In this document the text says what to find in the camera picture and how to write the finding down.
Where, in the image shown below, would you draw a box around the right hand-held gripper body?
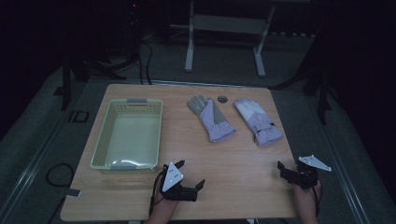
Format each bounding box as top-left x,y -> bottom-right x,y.
290,154 -> 332,190

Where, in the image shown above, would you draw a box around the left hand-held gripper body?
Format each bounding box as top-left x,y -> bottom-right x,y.
159,161 -> 199,203

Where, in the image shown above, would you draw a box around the lavender glove with white fingers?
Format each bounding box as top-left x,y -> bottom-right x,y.
233,98 -> 285,147

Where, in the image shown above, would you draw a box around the lavender glove with grey palm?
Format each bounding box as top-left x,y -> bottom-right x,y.
186,94 -> 237,144

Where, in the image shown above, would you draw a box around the pale green plastic basket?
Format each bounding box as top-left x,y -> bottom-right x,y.
90,98 -> 163,174

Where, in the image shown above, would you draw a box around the person's right hand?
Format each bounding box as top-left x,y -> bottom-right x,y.
293,181 -> 322,208

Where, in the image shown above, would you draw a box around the person's left hand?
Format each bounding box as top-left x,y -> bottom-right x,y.
148,194 -> 180,218

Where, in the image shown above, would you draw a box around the black tripod stand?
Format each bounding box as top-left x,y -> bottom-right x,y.
269,62 -> 342,126
59,40 -> 141,112

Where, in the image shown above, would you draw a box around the grey tape piece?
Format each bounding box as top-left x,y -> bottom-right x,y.
64,188 -> 82,199

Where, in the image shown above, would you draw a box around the white power strip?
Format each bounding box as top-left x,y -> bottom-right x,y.
269,30 -> 316,39

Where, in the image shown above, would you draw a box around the dark device with red light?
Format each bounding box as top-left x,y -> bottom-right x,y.
128,1 -> 142,26

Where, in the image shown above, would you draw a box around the left hand-held gripper cable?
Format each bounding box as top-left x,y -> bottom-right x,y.
148,169 -> 167,217

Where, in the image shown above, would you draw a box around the hand-held gripper cable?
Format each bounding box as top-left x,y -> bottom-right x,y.
148,169 -> 167,217
312,181 -> 323,217

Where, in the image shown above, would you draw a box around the right hand-held gripper cable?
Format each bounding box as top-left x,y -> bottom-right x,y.
312,181 -> 323,217

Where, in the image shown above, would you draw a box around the metal floor rail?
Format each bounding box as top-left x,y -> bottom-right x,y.
0,115 -> 74,224
314,118 -> 372,224

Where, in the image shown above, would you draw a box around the black hanging cables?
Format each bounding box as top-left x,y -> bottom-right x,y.
136,40 -> 154,86

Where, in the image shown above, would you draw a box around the black looped floor cable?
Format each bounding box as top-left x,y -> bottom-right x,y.
45,162 -> 76,217

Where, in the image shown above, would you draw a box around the white metal desk frame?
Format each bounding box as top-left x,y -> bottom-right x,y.
170,0 -> 278,78

